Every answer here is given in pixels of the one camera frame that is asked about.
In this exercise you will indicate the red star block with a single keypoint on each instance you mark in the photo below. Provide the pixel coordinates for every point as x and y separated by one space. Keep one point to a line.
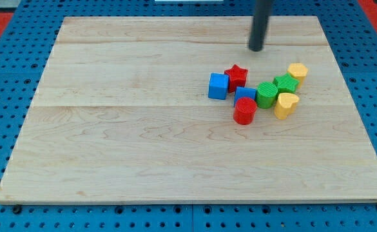
237 77

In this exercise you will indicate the green star block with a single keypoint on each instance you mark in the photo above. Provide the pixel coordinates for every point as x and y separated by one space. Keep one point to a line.
286 83

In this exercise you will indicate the blue cube block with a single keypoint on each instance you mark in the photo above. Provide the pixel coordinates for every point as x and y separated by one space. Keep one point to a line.
218 86

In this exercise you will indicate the blue block behind red cylinder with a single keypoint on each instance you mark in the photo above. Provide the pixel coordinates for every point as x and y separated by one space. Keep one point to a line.
244 92

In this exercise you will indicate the light wooden board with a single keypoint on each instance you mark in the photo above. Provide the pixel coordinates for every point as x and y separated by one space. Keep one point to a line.
121 116

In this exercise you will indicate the green cylinder block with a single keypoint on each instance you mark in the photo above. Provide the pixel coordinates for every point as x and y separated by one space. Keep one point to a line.
266 94

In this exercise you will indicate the yellow heart block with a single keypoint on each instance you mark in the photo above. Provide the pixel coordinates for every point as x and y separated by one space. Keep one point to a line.
285 105

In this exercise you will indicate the yellow hexagon block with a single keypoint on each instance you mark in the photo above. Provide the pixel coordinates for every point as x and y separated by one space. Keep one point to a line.
298 71

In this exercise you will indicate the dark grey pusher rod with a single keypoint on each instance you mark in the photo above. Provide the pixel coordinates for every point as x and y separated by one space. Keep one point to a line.
261 14

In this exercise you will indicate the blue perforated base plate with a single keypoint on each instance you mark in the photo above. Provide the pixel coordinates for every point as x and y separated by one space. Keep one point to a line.
25 46

